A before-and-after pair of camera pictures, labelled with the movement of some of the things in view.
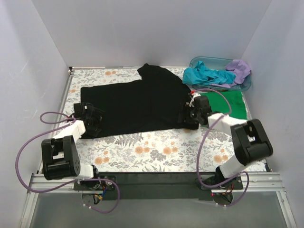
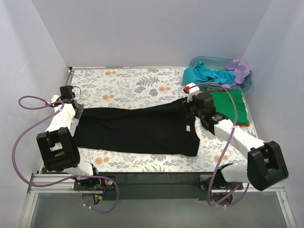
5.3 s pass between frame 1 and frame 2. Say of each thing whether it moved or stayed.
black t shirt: moved
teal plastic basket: stayed
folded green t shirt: stayed
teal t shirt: stayed
